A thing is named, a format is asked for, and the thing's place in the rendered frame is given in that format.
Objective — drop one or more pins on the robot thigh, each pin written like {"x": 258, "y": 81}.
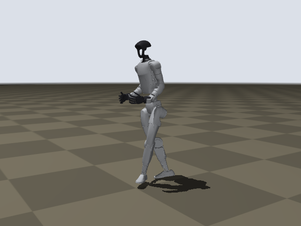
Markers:
{"x": 145, "y": 124}
{"x": 154, "y": 124}

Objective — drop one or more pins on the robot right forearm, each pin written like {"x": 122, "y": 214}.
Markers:
{"x": 138, "y": 91}

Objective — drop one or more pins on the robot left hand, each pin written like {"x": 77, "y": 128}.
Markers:
{"x": 138, "y": 99}

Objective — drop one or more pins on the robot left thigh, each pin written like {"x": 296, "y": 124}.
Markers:
{"x": 154, "y": 124}

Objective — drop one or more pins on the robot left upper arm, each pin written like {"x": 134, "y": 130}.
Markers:
{"x": 156, "y": 68}

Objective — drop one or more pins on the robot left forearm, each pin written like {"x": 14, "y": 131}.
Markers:
{"x": 156, "y": 93}

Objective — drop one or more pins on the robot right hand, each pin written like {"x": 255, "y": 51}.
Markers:
{"x": 123, "y": 97}

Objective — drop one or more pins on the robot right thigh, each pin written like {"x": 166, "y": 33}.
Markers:
{"x": 145, "y": 124}

